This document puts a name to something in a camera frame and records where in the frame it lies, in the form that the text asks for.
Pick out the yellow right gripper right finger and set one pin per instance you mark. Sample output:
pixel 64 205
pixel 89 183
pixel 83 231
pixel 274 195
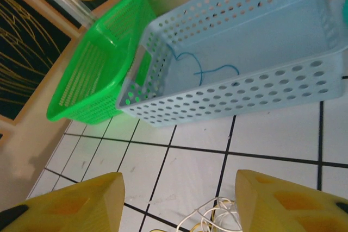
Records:
pixel 285 207

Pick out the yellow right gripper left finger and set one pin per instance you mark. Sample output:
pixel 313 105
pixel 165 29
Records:
pixel 76 207

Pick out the green plastic basket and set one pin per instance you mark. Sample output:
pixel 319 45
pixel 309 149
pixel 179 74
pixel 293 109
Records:
pixel 89 80

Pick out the light blue plastic basket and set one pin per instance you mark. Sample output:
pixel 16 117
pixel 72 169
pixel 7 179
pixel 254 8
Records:
pixel 244 25

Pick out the teal plastic basket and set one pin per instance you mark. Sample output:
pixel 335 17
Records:
pixel 345 9

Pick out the aluminium frame post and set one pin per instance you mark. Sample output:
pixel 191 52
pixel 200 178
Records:
pixel 62 1

